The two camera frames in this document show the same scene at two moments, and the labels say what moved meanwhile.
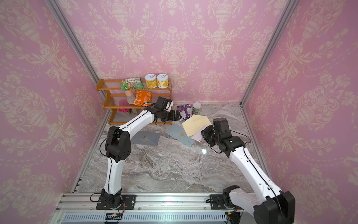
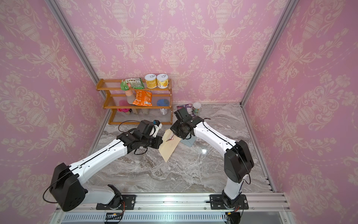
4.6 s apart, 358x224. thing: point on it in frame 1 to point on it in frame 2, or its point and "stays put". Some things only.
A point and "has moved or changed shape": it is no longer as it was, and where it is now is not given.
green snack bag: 134,83 stays put
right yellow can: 162,80 stays put
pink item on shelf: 123,102 stays put
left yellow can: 151,80 stays put
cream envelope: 195,123 has moved or changed shape
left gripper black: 172,117 to 158,142
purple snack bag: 185,111 stays put
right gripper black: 206,132 to 174,129
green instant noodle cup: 196,108 stays put
